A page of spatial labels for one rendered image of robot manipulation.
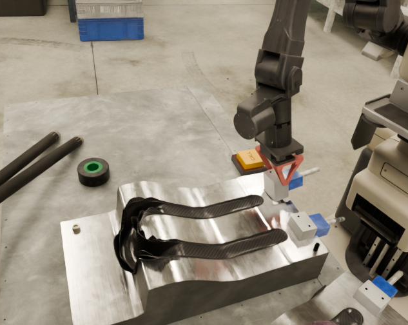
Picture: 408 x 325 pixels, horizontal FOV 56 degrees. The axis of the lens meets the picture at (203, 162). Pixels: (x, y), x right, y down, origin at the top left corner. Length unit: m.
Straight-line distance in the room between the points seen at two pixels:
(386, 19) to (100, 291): 0.82
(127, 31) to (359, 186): 3.11
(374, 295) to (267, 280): 0.20
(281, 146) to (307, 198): 1.49
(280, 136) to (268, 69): 0.14
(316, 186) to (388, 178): 1.23
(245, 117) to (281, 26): 0.17
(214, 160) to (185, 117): 0.24
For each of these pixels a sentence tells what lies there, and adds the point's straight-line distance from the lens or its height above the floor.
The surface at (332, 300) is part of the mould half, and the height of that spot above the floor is 0.86.
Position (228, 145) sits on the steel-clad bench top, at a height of 0.80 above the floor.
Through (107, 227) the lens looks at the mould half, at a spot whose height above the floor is 0.86.
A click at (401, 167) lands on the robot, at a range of 1.16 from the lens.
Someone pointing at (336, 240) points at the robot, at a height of 0.28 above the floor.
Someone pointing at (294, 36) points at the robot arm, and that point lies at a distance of 0.74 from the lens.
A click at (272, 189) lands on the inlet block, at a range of 0.88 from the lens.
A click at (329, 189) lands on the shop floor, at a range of 2.40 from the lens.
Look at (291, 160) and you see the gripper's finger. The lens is 0.82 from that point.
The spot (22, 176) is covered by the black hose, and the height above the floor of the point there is 0.89.
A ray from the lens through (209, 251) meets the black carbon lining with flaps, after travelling 0.78.
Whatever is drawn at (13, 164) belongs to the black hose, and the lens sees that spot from 1.06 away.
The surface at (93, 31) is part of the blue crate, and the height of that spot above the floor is 0.09.
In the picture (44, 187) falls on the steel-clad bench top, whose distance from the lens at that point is 1.07.
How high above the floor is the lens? 1.50
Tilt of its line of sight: 39 degrees down
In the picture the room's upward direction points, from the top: 6 degrees clockwise
